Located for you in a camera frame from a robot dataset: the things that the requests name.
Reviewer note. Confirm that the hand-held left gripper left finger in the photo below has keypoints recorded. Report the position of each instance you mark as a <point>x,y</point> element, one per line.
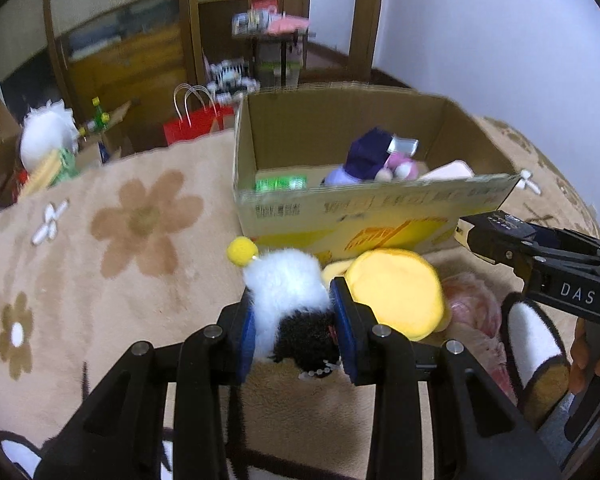
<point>245,340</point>

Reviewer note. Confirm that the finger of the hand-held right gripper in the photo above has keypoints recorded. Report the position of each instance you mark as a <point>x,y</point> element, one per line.
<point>555,237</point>
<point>490,247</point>

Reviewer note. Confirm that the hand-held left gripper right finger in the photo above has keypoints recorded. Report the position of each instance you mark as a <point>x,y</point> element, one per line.
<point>342,330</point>

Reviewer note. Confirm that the yellow round plush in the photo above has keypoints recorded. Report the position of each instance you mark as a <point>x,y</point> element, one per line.
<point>395,295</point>

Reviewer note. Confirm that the black and white plush toy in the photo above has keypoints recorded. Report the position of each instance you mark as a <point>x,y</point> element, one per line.
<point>287,290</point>

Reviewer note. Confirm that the pink swiss roll plush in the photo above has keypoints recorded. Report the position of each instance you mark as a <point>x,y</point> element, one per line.
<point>450,170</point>

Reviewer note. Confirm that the cardboard box yellow print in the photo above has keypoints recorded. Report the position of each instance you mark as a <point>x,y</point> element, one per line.
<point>360,215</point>

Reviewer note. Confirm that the pink plush toy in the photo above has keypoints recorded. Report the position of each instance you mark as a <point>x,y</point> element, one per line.
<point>405,167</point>

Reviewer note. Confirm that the purple dress plush doll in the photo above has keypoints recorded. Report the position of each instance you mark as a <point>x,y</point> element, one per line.
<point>367,157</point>

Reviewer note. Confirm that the green tissue pack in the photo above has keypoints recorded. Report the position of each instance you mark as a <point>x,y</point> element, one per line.
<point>280,183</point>

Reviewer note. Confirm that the pink frilly soft toy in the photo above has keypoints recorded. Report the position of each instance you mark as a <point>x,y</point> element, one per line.
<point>472,305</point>

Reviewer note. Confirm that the person's right hand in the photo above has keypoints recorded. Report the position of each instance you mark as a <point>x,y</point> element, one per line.
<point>579,355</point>

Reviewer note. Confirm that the brown flower printed blanket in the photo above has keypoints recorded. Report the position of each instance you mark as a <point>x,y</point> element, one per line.
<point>130,260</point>

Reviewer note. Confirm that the red paper bag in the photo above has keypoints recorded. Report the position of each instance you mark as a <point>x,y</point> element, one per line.
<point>195,125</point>

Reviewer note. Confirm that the small open cardboard box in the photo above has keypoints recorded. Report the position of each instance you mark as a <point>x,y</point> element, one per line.
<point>112,132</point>

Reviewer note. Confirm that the yellow and green plush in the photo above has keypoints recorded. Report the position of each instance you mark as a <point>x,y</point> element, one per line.
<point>50,172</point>

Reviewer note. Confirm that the basket with black-white items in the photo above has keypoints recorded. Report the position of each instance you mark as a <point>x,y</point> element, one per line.
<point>230,77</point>

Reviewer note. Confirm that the green bottle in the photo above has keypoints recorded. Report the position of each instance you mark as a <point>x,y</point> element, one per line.
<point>100,115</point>

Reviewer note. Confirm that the clear plastic storage bin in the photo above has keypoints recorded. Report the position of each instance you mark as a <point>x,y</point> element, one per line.
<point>280,62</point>

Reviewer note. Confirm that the wooden door with glass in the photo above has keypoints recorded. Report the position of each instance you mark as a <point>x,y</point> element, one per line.
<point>340,15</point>

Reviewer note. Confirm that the white-haired plush head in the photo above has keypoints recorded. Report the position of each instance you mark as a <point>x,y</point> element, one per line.
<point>47,135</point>

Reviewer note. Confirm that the small side table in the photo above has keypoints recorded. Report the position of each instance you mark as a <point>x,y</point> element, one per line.
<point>280,35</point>

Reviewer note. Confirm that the pink cloth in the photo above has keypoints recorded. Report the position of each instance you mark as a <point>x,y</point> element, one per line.
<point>287,25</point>

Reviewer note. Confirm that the wooden wardrobe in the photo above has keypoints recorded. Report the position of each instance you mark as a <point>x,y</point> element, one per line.
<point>120,35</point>

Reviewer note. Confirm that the wooden corner shelf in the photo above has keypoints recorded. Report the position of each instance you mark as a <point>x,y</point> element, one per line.
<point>220,5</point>

